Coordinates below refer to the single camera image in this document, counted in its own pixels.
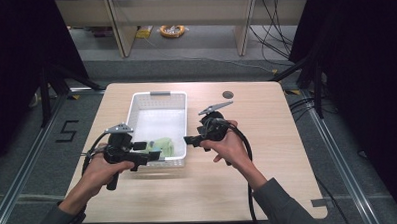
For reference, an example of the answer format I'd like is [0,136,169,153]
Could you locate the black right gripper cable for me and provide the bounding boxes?
[205,115,260,224]

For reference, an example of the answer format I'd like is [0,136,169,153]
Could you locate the white floor cable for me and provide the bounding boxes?
[143,31,277,78]

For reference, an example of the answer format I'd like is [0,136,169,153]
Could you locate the black floor cables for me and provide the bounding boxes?
[288,96,338,124]

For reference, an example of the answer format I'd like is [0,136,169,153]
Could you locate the person's left hand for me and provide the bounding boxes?
[82,142,137,197]

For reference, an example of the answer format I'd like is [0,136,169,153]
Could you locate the metal floor rail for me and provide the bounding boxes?
[0,92,74,224]
[299,85,383,224]

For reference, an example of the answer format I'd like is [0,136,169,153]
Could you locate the plain green sock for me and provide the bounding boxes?
[155,136,176,158]

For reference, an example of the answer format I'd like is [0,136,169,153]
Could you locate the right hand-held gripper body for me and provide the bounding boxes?
[195,101,237,168]

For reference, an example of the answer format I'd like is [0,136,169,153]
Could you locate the yellow packet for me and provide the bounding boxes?
[134,25,155,40]

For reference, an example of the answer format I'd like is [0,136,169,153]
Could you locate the person's right hand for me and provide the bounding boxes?
[198,118,254,175]

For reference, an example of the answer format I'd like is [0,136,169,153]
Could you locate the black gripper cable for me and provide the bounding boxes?
[51,132,112,224]
[205,115,260,224]

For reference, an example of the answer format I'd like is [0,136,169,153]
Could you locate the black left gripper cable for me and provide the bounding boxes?
[51,132,112,224]

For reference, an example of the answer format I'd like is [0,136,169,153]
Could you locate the grey tape piece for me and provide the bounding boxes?
[311,198,329,208]

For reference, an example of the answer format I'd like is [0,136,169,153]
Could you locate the white plastic basket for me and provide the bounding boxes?
[124,89,190,171]

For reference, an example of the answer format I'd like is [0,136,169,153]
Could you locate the black hanging cables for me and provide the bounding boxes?
[247,0,297,62]

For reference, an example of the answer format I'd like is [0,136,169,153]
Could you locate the beige wooden desk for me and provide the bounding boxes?
[55,0,311,63]

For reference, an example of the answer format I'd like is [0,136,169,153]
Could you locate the black metal stand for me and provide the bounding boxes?
[37,60,107,130]
[268,53,325,122]

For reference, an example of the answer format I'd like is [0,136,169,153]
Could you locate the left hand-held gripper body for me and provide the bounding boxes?
[101,122,157,191]

